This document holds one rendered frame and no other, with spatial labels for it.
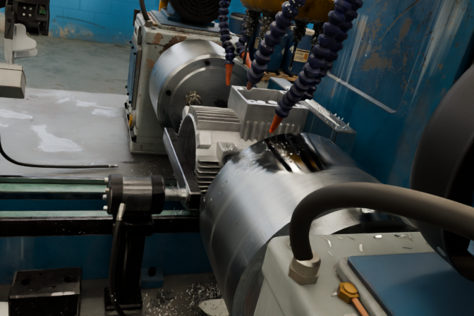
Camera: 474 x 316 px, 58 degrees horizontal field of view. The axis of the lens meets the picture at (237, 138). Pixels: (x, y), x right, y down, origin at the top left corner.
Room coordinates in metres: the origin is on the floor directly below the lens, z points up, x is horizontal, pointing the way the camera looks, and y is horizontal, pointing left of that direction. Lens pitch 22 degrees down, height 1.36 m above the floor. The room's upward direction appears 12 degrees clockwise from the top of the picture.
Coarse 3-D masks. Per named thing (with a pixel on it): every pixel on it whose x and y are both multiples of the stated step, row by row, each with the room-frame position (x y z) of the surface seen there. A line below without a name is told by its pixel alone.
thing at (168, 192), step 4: (168, 188) 0.57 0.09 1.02; (172, 188) 0.57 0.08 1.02; (176, 188) 0.57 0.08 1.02; (180, 188) 0.58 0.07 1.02; (184, 188) 0.58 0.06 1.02; (168, 192) 0.56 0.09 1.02; (172, 192) 0.56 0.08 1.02; (176, 192) 0.57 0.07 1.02; (180, 192) 0.57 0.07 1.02; (184, 192) 0.57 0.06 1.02; (168, 196) 0.56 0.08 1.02; (172, 196) 0.56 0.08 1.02; (176, 196) 0.56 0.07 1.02; (180, 196) 0.57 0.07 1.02; (168, 200) 0.56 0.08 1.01; (172, 200) 0.56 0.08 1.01; (176, 200) 0.57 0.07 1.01; (180, 200) 0.57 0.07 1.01
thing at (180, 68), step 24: (192, 48) 1.01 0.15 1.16; (216, 48) 1.02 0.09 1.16; (168, 72) 0.93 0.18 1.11; (192, 72) 0.93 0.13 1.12; (216, 72) 0.94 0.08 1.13; (240, 72) 0.97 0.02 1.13; (168, 96) 0.91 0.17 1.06; (192, 96) 0.90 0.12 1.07; (216, 96) 0.95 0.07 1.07; (168, 120) 0.91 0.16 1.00
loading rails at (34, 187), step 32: (0, 192) 0.63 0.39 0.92; (32, 192) 0.65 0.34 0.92; (64, 192) 0.67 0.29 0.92; (96, 192) 0.69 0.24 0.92; (0, 224) 0.54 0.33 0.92; (32, 224) 0.55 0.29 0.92; (64, 224) 0.57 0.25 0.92; (96, 224) 0.59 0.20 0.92; (160, 224) 0.63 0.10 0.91; (192, 224) 0.65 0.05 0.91; (0, 256) 0.54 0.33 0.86; (32, 256) 0.56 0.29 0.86; (64, 256) 0.57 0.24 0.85; (96, 256) 0.59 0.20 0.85; (160, 256) 0.63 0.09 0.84; (192, 256) 0.66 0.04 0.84
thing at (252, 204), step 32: (256, 160) 0.49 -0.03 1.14; (288, 160) 0.47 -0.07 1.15; (320, 160) 0.47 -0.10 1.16; (352, 160) 0.50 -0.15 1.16; (224, 192) 0.47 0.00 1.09; (256, 192) 0.43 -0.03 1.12; (288, 192) 0.41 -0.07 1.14; (224, 224) 0.43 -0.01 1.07; (256, 224) 0.39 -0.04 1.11; (288, 224) 0.37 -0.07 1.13; (320, 224) 0.37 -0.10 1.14; (352, 224) 0.36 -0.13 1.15; (384, 224) 0.38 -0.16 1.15; (224, 256) 0.40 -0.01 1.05; (256, 256) 0.36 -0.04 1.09; (224, 288) 0.38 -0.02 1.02; (256, 288) 0.35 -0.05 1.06
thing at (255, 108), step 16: (240, 96) 0.74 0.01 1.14; (256, 96) 0.81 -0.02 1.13; (272, 96) 0.82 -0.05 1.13; (240, 112) 0.72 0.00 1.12; (256, 112) 0.70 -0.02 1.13; (272, 112) 0.72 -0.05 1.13; (304, 112) 0.74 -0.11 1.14; (240, 128) 0.71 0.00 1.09; (256, 128) 0.70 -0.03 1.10; (288, 128) 0.73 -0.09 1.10
